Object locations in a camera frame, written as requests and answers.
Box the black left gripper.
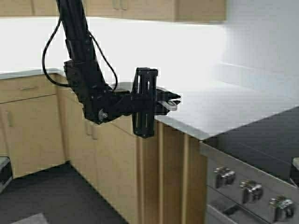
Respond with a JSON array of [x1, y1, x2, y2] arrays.
[[131, 68, 181, 138]]

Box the white pan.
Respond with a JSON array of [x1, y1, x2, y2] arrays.
[[109, 81, 178, 112]]

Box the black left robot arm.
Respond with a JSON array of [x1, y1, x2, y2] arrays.
[[57, 0, 181, 138]]

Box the wooden lower cabinets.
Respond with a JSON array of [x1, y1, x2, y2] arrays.
[[0, 75, 206, 224]]

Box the wooden cabinets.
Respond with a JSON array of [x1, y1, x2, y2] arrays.
[[0, 75, 206, 224], [0, 0, 227, 23]]

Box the chrome oven knob left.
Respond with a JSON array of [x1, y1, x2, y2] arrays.
[[214, 167, 236, 189]]

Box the chrome oven knob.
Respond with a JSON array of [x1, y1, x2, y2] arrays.
[[240, 180, 263, 204], [214, 167, 236, 189], [269, 196, 296, 223]]

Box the wooden upper cabinets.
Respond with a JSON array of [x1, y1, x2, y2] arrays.
[[0, 0, 227, 23]]

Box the black stovetop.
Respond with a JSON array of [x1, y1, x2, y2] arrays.
[[203, 107, 299, 181]]

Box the chrome oven knob middle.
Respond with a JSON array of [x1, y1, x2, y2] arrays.
[[240, 180, 263, 204]]

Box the chrome oven knob right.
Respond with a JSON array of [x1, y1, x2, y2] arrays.
[[269, 196, 296, 223]]

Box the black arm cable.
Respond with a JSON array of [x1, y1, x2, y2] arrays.
[[42, 18, 119, 92]]

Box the black mount block right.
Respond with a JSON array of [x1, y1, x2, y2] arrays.
[[290, 157, 299, 188]]

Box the black mount block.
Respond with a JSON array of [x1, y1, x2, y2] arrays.
[[0, 156, 13, 193], [290, 157, 299, 188]]

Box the black mount block left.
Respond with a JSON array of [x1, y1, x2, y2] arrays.
[[0, 156, 13, 193]]

